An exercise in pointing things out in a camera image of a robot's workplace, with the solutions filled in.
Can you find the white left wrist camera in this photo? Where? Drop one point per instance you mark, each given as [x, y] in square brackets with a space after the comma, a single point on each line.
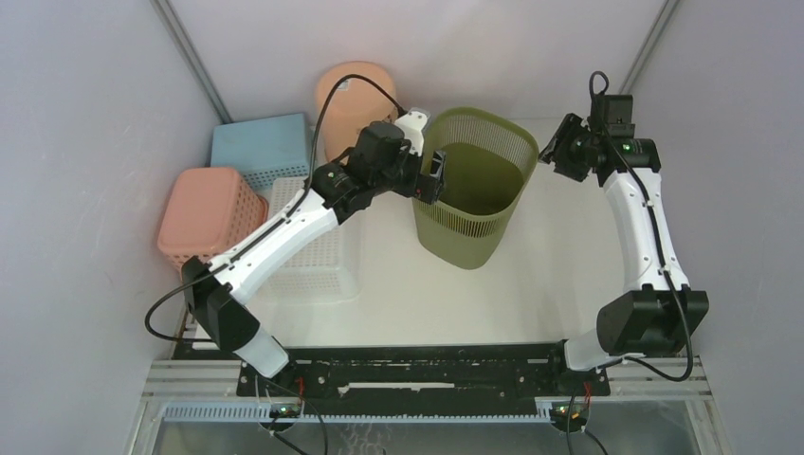
[413, 125]

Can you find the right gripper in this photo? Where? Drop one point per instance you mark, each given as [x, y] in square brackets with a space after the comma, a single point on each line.
[556, 150]

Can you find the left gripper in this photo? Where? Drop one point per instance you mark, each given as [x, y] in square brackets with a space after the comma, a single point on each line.
[422, 188]

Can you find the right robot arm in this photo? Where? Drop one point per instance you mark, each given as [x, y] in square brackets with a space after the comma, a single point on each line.
[658, 310]

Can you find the blue plastic basket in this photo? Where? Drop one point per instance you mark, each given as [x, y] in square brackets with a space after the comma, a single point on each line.
[263, 150]

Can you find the green mesh waste bin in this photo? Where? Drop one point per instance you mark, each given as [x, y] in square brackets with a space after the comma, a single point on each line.
[489, 161]

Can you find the pink plastic basket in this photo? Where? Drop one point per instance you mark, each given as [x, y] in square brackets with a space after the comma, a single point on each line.
[209, 211]

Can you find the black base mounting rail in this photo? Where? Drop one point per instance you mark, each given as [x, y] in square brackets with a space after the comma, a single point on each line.
[465, 381]

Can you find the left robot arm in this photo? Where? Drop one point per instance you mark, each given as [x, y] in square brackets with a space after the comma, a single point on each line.
[219, 289]

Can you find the clear white plastic tray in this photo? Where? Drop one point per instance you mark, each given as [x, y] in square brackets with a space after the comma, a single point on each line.
[325, 271]

